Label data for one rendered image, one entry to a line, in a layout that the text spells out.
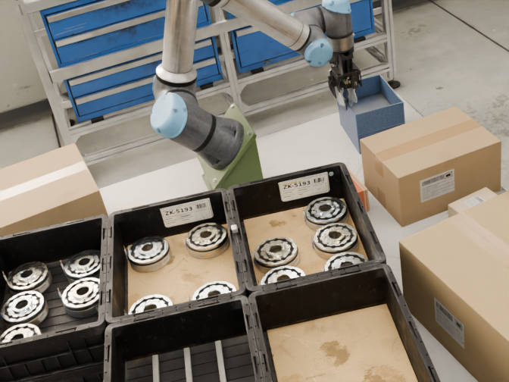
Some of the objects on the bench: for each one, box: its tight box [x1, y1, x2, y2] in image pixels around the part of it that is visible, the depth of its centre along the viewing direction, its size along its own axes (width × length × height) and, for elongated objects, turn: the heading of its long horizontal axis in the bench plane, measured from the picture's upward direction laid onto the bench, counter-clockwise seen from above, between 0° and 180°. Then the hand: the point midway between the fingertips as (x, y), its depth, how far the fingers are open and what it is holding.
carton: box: [448, 187, 498, 218], centre depth 198 cm, size 16×12×8 cm
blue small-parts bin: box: [338, 106, 405, 155], centre depth 245 cm, size 20×15×7 cm
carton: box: [348, 168, 370, 212], centre depth 217 cm, size 16×12×8 cm
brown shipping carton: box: [360, 106, 501, 227], centre depth 215 cm, size 30×22×16 cm
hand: (345, 104), depth 240 cm, fingers closed
